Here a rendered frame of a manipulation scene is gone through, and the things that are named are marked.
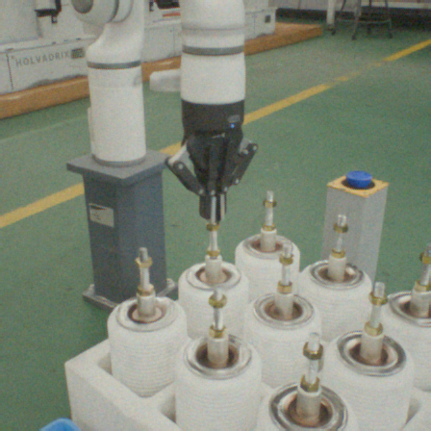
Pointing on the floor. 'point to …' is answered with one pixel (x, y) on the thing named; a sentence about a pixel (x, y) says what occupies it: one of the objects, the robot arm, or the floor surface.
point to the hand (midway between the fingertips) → (213, 206)
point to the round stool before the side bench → (364, 17)
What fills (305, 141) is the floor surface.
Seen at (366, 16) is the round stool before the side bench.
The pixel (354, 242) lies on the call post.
